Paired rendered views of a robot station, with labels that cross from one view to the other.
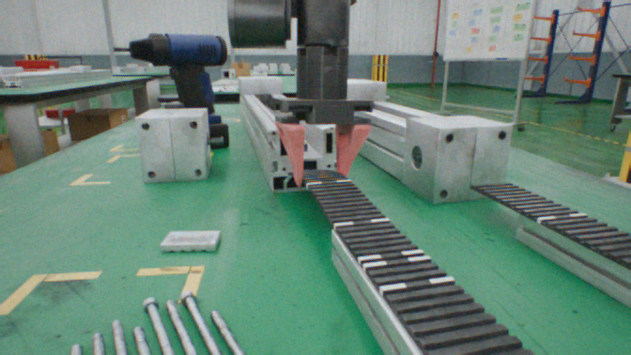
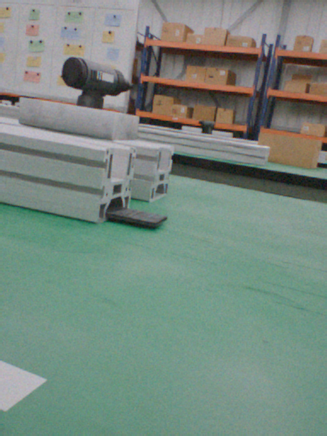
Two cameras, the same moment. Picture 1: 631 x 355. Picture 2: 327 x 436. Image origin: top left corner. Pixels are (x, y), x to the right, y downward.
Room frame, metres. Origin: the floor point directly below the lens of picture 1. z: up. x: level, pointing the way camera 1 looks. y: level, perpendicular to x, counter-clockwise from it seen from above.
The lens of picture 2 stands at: (1.63, -0.42, 0.90)
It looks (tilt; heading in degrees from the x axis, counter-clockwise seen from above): 11 degrees down; 117
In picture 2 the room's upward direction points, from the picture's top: 9 degrees clockwise
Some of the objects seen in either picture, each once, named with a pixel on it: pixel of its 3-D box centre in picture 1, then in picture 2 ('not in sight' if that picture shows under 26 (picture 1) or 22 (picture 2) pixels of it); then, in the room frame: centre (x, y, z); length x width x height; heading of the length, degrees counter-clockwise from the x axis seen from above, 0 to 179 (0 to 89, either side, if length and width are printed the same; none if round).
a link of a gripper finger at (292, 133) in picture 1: (310, 146); not in sight; (0.45, 0.01, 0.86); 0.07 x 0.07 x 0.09; 16
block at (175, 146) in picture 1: (185, 143); not in sight; (0.61, 0.20, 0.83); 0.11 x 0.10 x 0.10; 101
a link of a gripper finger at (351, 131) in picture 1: (330, 145); not in sight; (0.45, -0.02, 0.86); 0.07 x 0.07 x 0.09; 16
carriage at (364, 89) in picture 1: (350, 95); not in sight; (0.95, -0.08, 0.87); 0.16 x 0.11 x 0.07; 13
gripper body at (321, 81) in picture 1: (322, 82); not in sight; (0.45, -0.01, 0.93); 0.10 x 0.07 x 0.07; 106
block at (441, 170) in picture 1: (460, 156); not in sight; (0.52, -0.19, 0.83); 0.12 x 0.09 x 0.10; 103
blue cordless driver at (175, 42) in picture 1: (176, 94); not in sight; (0.77, 0.27, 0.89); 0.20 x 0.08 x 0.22; 124
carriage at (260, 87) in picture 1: (259, 89); (80, 128); (1.15, 0.16, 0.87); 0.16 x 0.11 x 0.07; 13
